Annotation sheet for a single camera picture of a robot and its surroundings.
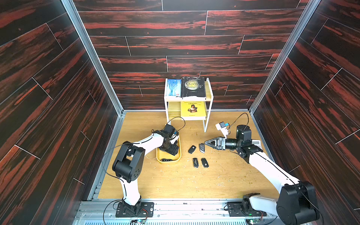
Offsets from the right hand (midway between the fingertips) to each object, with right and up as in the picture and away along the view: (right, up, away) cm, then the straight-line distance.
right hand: (207, 141), depth 76 cm
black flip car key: (-7, -8, +19) cm, 22 cm away
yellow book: (-6, +19, +19) cm, 27 cm away
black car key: (-25, -14, +14) cm, 32 cm away
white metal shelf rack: (-20, +25, +29) cm, 43 cm away
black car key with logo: (+1, -15, +13) cm, 20 cm away
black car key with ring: (+1, -7, +20) cm, 21 cm away
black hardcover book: (-7, +32, +10) cm, 34 cm away
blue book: (-19, +32, +10) cm, 39 cm away
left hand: (-19, -8, +19) cm, 28 cm away
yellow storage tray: (-28, -11, +19) cm, 36 cm away
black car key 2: (-5, -16, +14) cm, 21 cm away
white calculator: (+40, -3, +23) cm, 46 cm away
